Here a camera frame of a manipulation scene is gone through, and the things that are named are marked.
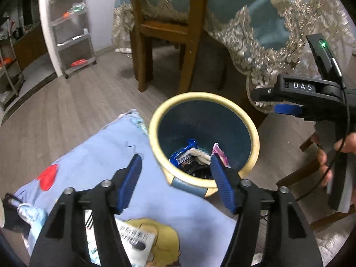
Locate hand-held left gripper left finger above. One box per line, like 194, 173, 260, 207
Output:
29, 154, 143, 267

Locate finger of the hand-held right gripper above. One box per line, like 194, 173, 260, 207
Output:
252, 87, 284, 102
274, 103, 303, 117

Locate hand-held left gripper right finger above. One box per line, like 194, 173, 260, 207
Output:
210, 154, 324, 267

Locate yellow rimmed blue trash bin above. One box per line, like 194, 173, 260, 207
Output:
148, 92, 260, 198

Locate person's right hand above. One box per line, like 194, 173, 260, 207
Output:
317, 132, 356, 187

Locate pink snack wrapper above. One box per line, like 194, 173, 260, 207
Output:
211, 143, 231, 169

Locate white crumpled wrapper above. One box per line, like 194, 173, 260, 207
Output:
192, 149, 212, 165

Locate blue printed blanket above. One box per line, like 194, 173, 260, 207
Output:
14, 110, 242, 267

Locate blue snack wrapper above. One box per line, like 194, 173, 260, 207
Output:
170, 138, 199, 169

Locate white printed packet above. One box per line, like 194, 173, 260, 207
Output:
85, 211, 156, 267

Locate dark wooden chair legs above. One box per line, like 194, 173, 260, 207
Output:
277, 133, 356, 231

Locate teal lace trimmed tablecloth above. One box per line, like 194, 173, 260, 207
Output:
113, 0, 356, 114

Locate brown wooden chair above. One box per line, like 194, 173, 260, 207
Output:
128, 0, 209, 93

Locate black bag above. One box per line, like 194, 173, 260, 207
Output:
3, 193, 31, 234

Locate white fluffy rug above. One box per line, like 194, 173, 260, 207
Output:
303, 217, 356, 267

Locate grey wheeled shelf rack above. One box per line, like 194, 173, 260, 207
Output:
47, 0, 97, 79

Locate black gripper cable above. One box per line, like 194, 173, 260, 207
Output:
295, 74, 349, 202

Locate metal wire rack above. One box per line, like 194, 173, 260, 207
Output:
0, 19, 25, 112

